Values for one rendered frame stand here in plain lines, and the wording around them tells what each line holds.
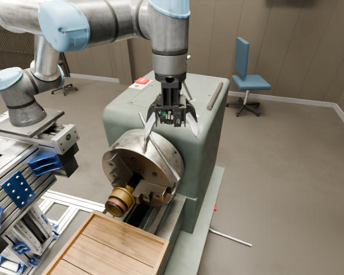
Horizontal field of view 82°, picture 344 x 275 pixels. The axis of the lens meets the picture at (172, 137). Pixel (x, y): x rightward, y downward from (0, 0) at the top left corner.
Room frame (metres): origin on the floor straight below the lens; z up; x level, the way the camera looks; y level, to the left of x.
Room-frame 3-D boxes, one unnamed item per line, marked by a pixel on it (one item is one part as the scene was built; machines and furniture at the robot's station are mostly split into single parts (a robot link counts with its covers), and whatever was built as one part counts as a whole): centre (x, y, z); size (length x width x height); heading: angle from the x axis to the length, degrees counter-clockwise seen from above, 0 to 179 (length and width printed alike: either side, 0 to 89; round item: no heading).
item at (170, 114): (0.43, 0.00, 1.47); 0.09 x 0.08 x 0.12; 179
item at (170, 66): (0.44, 0.00, 1.55); 0.08 x 0.08 x 0.05
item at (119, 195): (0.43, 0.18, 1.08); 0.09 x 0.09 x 0.09; 68
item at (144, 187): (0.46, 0.07, 1.08); 0.12 x 0.11 x 0.05; 68
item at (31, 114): (0.83, 0.70, 1.21); 0.15 x 0.15 x 0.10
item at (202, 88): (0.94, -0.01, 1.06); 0.59 x 0.48 x 0.39; 158
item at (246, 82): (2.99, -1.20, 0.53); 0.62 x 0.59 x 1.06; 72
